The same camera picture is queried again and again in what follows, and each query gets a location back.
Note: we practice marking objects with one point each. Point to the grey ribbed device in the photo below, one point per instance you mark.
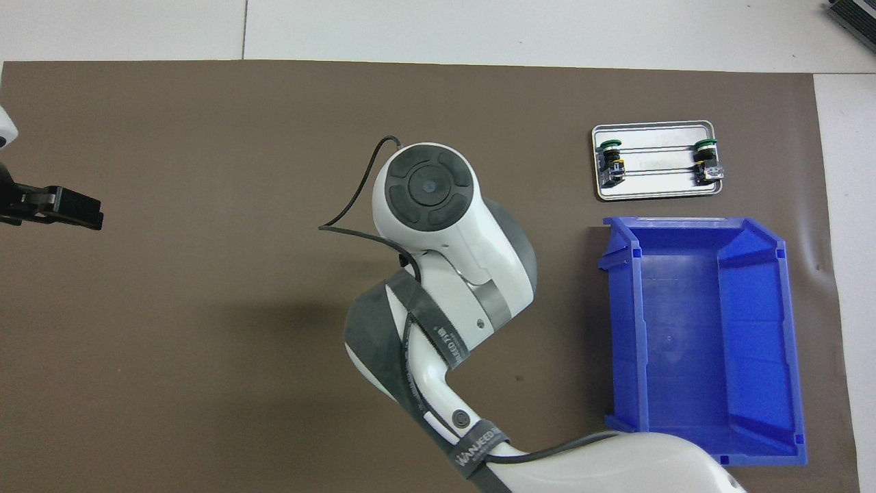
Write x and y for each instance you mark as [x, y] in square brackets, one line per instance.
[855, 12]

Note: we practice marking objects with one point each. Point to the brown table mat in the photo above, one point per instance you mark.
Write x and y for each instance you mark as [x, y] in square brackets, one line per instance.
[205, 342]

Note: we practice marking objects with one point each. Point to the green push button switch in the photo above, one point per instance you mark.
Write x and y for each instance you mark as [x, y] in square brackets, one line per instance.
[705, 161]
[611, 163]

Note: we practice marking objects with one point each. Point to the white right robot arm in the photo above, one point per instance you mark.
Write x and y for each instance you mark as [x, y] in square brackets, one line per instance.
[445, 226]

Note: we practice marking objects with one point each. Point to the grey metal tray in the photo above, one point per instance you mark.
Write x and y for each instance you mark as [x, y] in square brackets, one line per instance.
[657, 185]

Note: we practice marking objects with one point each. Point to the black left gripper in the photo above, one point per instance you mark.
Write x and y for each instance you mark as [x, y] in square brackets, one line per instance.
[14, 202]

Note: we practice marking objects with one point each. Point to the blue plastic storage bin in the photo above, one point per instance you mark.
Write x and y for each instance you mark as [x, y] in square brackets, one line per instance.
[691, 342]

